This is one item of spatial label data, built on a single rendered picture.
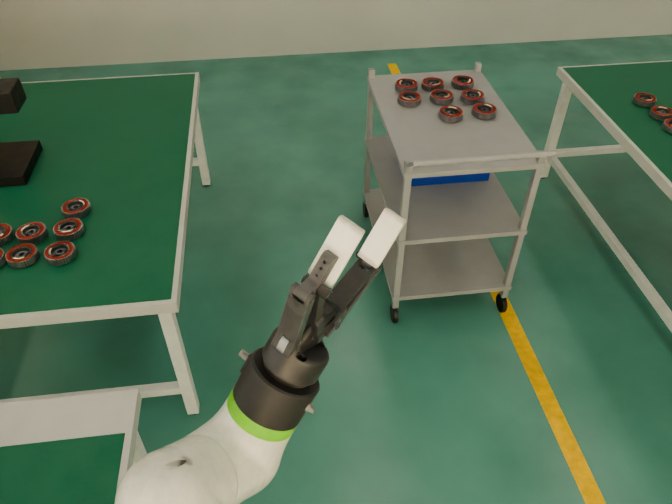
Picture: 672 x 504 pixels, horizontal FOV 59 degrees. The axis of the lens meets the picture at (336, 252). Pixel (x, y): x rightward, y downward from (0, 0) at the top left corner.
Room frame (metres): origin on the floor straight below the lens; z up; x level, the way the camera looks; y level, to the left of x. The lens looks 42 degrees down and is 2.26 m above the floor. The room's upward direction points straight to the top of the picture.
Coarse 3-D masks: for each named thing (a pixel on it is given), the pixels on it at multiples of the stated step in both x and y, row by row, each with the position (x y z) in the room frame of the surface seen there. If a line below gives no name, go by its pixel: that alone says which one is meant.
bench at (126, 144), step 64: (0, 128) 2.62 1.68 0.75; (64, 128) 2.62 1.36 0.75; (128, 128) 2.62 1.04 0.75; (192, 128) 2.62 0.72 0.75; (0, 192) 2.08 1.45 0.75; (64, 192) 2.08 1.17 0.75; (128, 192) 2.08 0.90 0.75; (128, 256) 1.67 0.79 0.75; (0, 320) 1.35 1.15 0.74; (64, 320) 1.38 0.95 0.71; (192, 384) 1.47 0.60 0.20
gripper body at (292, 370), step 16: (272, 336) 0.45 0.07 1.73; (304, 336) 0.42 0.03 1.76; (272, 352) 0.43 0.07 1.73; (304, 352) 0.43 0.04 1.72; (320, 352) 0.44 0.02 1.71; (272, 368) 0.41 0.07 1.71; (288, 368) 0.41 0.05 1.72; (304, 368) 0.41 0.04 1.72; (320, 368) 0.42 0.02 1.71; (304, 384) 0.41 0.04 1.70
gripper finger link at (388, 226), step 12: (384, 216) 0.55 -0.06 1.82; (396, 216) 0.55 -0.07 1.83; (384, 228) 0.55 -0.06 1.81; (396, 228) 0.54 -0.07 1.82; (372, 240) 0.54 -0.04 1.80; (384, 240) 0.54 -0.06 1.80; (360, 252) 0.54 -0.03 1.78; (372, 252) 0.53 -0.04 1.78; (384, 252) 0.53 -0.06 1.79; (372, 264) 0.53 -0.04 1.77
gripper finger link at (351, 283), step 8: (360, 264) 0.54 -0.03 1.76; (352, 272) 0.52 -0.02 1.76; (360, 272) 0.52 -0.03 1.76; (368, 272) 0.52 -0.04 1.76; (344, 280) 0.51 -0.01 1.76; (352, 280) 0.51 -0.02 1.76; (360, 280) 0.51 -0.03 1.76; (336, 288) 0.50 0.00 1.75; (344, 288) 0.50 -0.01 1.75; (352, 288) 0.50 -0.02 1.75; (360, 288) 0.51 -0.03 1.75; (336, 296) 0.49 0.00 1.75; (344, 296) 0.49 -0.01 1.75; (352, 296) 0.50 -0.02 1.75; (336, 304) 0.48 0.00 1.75; (344, 304) 0.48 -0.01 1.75; (344, 312) 0.48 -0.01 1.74; (336, 320) 0.47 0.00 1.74; (328, 328) 0.46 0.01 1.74; (328, 336) 0.45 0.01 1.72
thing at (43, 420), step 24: (0, 408) 1.00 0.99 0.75; (24, 408) 1.00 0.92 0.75; (48, 408) 1.00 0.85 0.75; (72, 408) 1.00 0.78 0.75; (96, 408) 1.00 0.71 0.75; (120, 408) 1.00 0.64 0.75; (0, 432) 0.92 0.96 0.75; (24, 432) 0.92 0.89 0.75; (48, 432) 0.92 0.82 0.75; (72, 432) 0.92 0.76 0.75; (96, 432) 0.92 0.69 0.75; (120, 432) 0.92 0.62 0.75; (120, 480) 0.77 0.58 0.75
